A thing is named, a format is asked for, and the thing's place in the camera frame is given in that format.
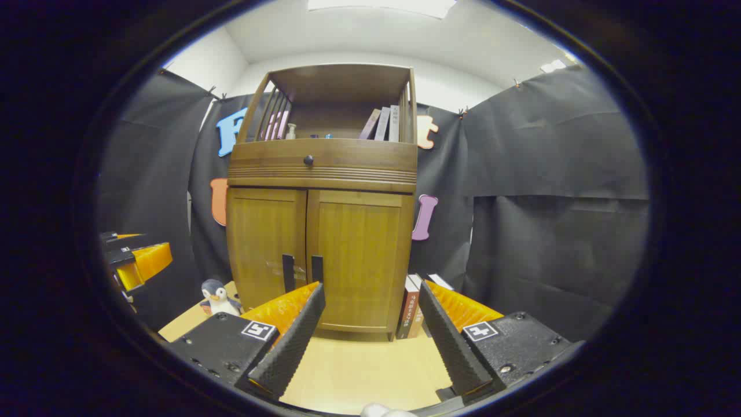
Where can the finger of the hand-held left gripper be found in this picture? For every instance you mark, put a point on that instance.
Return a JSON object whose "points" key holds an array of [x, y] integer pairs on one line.
{"points": [[118, 246], [151, 260]]}

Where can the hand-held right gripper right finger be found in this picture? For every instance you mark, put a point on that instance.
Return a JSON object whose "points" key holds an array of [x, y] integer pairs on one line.
{"points": [[448, 341]]}

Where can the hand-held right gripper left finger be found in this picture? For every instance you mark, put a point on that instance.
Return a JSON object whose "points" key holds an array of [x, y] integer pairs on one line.
{"points": [[295, 336]]}

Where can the wooden double-door shoe cabinet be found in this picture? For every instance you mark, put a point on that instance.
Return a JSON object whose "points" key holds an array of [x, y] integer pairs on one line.
{"points": [[347, 81]]}

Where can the tan book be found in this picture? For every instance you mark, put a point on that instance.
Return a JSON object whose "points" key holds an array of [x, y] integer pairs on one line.
{"points": [[418, 327]]}

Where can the dark brown book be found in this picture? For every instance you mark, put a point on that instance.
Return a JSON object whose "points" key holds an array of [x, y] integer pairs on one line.
{"points": [[408, 313]]}

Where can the penguin plush toy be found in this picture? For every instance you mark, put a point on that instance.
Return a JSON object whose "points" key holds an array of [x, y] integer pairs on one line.
{"points": [[219, 298]]}

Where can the black backdrop cloth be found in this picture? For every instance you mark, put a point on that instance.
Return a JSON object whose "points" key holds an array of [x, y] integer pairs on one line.
{"points": [[550, 202]]}

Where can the small pale bottle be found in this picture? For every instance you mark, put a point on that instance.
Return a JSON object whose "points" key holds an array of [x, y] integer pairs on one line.
{"points": [[291, 132]]}

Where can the small ceiling light panel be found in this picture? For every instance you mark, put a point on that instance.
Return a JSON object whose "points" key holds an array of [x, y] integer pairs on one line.
{"points": [[554, 65]]}

